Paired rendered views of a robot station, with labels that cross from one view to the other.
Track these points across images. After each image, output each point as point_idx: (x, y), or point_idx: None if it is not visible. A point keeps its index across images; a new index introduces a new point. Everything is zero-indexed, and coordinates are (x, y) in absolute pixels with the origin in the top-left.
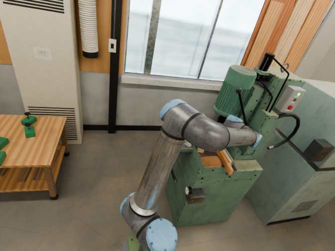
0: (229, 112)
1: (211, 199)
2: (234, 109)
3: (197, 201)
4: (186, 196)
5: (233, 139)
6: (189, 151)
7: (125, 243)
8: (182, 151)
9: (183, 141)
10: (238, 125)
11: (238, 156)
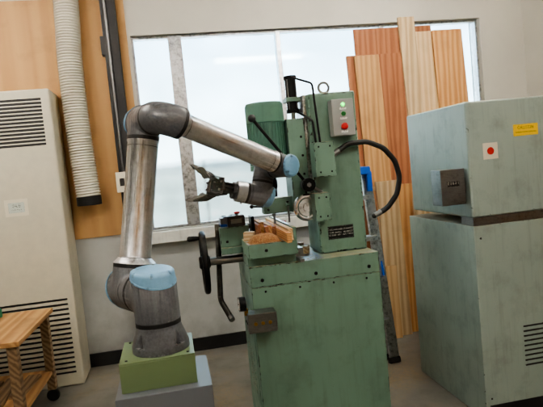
0: None
1: (311, 344)
2: None
3: (267, 327)
4: (247, 326)
5: (207, 126)
6: (237, 252)
7: None
8: (224, 252)
9: (151, 142)
10: None
11: (326, 241)
